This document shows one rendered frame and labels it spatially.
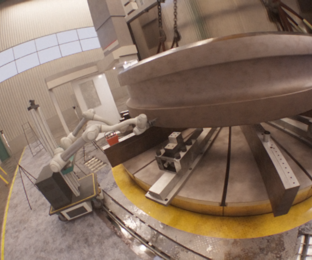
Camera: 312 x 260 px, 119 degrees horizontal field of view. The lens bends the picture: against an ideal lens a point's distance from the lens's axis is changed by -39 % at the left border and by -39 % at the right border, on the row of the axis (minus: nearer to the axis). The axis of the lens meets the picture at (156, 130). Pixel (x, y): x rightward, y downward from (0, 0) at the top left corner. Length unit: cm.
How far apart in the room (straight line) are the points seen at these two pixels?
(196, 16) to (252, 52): 366
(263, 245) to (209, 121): 145
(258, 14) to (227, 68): 316
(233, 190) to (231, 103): 89
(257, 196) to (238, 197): 20
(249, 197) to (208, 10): 461
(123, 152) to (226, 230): 195
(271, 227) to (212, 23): 471
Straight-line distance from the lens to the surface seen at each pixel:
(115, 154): 258
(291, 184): 128
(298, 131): 259
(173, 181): 172
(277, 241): 178
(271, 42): 167
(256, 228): 179
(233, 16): 468
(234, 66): 166
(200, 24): 497
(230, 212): 177
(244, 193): 165
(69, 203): 245
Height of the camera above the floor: 158
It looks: 21 degrees down
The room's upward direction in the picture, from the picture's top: 18 degrees counter-clockwise
